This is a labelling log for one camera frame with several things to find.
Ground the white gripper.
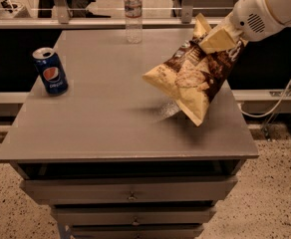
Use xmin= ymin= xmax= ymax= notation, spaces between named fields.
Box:
xmin=199 ymin=0 xmax=284 ymax=54

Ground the brown sea salt chip bag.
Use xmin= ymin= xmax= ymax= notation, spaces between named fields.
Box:
xmin=143 ymin=14 xmax=247 ymax=126

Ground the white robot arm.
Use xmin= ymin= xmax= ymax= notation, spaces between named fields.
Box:
xmin=199 ymin=0 xmax=291 ymax=54

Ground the clear plastic water bottle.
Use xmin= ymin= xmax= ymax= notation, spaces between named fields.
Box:
xmin=124 ymin=0 xmax=143 ymax=44

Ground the grey drawer cabinet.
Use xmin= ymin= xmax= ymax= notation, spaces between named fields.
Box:
xmin=0 ymin=28 xmax=260 ymax=239

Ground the blue pepsi can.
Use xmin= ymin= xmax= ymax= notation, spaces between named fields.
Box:
xmin=32 ymin=47 xmax=68 ymax=96

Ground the top grey drawer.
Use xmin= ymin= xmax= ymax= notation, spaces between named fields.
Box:
xmin=20 ymin=176 xmax=237 ymax=205

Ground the grey drawer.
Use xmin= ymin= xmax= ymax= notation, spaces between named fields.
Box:
xmin=20 ymin=176 xmax=237 ymax=205
xmin=71 ymin=224 xmax=203 ymax=239
xmin=52 ymin=206 xmax=216 ymax=226

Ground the middle grey drawer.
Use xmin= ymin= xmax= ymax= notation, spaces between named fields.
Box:
xmin=52 ymin=206 xmax=216 ymax=226

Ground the bottom grey drawer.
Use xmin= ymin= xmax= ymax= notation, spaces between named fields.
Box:
xmin=71 ymin=224 xmax=203 ymax=239

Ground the metal window rail frame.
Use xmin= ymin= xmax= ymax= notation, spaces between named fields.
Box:
xmin=0 ymin=0 xmax=291 ymax=30

